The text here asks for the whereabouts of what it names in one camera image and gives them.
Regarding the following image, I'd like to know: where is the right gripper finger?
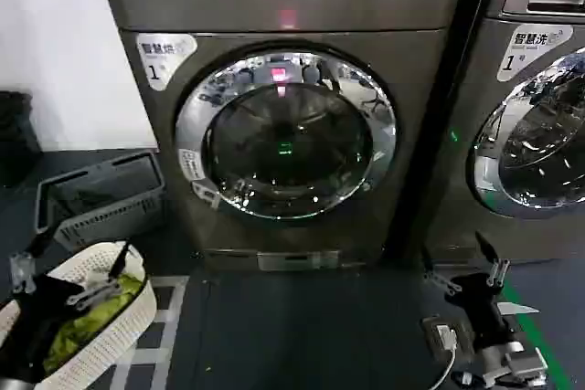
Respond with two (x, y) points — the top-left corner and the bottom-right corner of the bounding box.
(418, 246), (461, 296)
(473, 229), (512, 287)

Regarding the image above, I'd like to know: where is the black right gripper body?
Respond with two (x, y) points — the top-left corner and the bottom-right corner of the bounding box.
(445, 272), (514, 355)

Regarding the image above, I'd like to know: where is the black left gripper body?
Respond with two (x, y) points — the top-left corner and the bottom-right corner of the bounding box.
(8, 273), (88, 355)

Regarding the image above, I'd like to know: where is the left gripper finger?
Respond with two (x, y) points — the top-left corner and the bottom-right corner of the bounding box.
(66, 242), (132, 311)
(8, 227), (56, 295)

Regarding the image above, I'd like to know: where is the green cloth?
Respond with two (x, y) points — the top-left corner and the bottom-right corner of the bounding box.
(43, 272), (144, 364)

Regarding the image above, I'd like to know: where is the floor power socket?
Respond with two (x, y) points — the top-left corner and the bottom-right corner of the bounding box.
(420, 315), (463, 351)

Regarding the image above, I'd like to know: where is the white perforated laundry basket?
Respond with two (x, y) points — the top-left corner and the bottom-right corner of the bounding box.
(0, 238), (159, 386)

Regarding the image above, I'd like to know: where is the grey white checkered mat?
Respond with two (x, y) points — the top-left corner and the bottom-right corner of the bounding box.
(109, 274), (191, 390)

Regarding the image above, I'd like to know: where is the grey plastic crate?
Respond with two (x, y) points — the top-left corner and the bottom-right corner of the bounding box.
(34, 150), (166, 249)

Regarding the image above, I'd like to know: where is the round glass dryer door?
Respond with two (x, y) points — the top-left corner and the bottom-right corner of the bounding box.
(173, 44), (398, 222)
(465, 45), (585, 221)

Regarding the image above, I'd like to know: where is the black floor mat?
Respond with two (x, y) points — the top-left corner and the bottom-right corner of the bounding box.
(180, 266), (463, 390)

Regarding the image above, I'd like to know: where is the white power cable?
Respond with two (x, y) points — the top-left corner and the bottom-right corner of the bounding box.
(435, 323), (459, 390)

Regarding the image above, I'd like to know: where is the grey dryer with drawer handle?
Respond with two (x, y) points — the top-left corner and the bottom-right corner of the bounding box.
(456, 0), (585, 263)

